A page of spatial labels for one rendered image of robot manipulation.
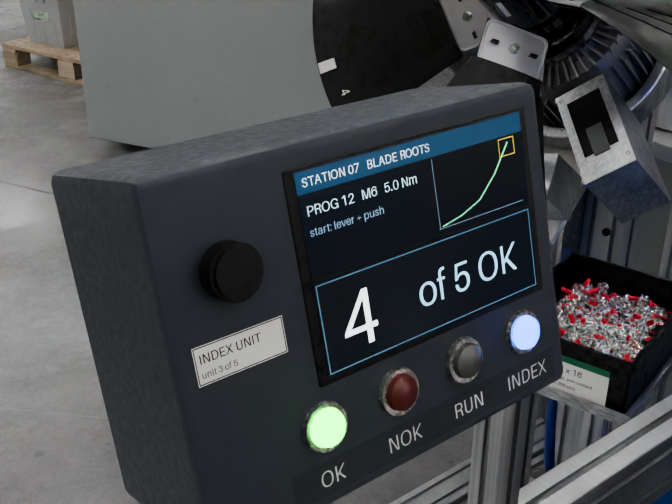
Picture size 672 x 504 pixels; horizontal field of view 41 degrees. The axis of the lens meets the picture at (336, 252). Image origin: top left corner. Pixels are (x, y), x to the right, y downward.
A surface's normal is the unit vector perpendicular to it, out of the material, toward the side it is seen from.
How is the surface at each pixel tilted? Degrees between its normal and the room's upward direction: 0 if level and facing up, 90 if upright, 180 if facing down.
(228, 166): 52
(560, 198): 77
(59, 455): 0
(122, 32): 90
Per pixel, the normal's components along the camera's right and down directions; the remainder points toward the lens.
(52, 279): 0.00, -0.90
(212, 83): -0.46, 0.39
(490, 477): -0.79, 0.27
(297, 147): 0.49, -0.27
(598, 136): -0.60, -0.37
